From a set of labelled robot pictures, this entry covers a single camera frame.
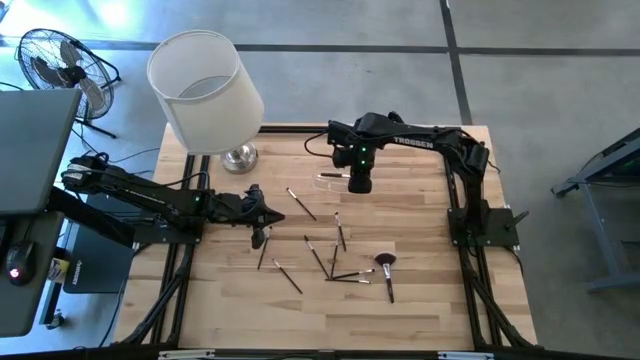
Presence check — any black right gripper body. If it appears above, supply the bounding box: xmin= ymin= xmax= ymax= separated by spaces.
xmin=348 ymin=144 xmax=377 ymax=175

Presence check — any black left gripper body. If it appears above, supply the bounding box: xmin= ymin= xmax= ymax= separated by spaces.
xmin=215 ymin=183 xmax=265 ymax=226

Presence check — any clear acrylic brush holder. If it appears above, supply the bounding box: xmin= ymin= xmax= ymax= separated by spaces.
xmin=312 ymin=170 xmax=370 ymax=195

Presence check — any large black powder brush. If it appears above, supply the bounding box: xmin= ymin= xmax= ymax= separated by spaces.
xmin=374 ymin=251 xmax=398 ymax=305

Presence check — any black eyeliner pencil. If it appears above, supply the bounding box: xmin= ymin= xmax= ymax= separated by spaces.
xmin=331 ymin=268 xmax=376 ymax=280

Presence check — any white shade silver table lamp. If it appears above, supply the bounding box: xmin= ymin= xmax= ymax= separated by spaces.
xmin=146 ymin=28 xmax=265 ymax=175

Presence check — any black diagonal beam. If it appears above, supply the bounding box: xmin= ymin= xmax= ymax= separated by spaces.
xmin=46 ymin=185 xmax=137 ymax=249

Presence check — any black Husky case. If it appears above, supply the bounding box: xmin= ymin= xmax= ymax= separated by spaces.
xmin=63 ymin=192 xmax=139 ymax=295

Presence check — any black clamp lever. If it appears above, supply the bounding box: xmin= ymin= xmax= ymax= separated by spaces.
xmin=503 ymin=209 xmax=530 ymax=233

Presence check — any yellow black label tag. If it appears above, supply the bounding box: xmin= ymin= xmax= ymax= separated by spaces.
xmin=48 ymin=256 xmax=72 ymax=286

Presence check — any black floor fan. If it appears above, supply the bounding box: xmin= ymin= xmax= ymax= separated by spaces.
xmin=16 ymin=27 xmax=123 ymax=140

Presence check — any black computer mouse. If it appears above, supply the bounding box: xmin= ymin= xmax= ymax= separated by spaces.
xmin=4 ymin=239 xmax=38 ymax=288

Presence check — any dark grey desk surface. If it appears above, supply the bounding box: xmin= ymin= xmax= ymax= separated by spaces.
xmin=0 ymin=209 xmax=66 ymax=338

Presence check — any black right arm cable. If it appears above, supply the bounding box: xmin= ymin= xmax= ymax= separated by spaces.
xmin=303 ymin=130 xmax=334 ymax=160

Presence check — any black aluminium table frame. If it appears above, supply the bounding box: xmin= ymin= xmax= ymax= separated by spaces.
xmin=114 ymin=124 xmax=540 ymax=360

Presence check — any white table edge bracket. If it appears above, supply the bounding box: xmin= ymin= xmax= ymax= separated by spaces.
xmin=438 ymin=351 xmax=495 ymax=360
xmin=158 ymin=348 xmax=216 ymax=360

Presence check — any grey metal table frame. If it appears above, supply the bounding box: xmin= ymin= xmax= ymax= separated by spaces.
xmin=551 ymin=127 xmax=640 ymax=295

